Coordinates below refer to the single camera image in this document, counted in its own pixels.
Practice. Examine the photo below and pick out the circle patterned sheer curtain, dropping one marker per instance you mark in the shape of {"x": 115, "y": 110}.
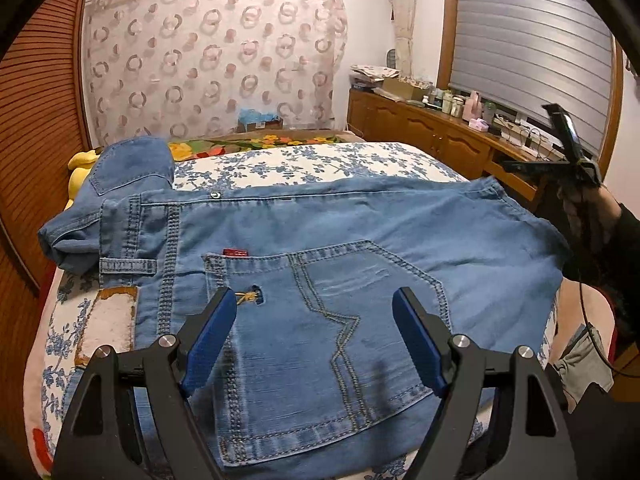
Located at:
{"x": 183, "y": 69}

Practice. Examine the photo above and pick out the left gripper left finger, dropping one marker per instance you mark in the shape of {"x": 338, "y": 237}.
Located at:
{"x": 101, "y": 436}

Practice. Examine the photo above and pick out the long wooden sideboard cabinet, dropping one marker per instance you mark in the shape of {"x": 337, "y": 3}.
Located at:
{"x": 471, "y": 153}

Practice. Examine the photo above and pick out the cardboard box with blue cloth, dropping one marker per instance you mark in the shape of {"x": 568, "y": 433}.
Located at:
{"x": 251, "y": 120}

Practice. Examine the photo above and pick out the yellow plush toy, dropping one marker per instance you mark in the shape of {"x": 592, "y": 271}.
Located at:
{"x": 79, "y": 165}

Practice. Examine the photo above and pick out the pink bottle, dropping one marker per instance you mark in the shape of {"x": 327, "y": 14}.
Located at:
{"x": 472, "y": 107}

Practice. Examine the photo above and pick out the wooden louvered wardrobe door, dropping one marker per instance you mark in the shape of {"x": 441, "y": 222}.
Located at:
{"x": 42, "y": 125}

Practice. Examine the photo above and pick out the open cardboard box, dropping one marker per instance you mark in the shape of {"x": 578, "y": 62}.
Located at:
{"x": 406, "y": 90}

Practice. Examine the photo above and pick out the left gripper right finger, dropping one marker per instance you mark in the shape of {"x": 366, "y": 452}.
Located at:
{"x": 498, "y": 417}

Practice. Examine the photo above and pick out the grey window roller blind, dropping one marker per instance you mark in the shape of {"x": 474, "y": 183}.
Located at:
{"x": 524, "y": 54}

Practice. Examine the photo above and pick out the stacked folded cloths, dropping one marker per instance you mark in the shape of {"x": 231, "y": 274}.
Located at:
{"x": 370, "y": 76}

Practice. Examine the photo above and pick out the small pink box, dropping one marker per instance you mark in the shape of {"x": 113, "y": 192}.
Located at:
{"x": 478, "y": 124}

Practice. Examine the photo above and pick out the blue denim jeans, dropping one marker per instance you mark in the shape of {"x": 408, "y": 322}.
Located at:
{"x": 310, "y": 284}

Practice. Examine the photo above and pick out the right hand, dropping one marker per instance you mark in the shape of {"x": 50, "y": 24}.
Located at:
{"x": 592, "y": 210}

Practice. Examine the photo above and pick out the blue floral white quilt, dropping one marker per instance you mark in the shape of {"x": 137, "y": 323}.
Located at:
{"x": 300, "y": 164}

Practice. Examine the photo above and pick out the floral fleece blanket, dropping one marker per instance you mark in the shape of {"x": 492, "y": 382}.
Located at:
{"x": 196, "y": 149}

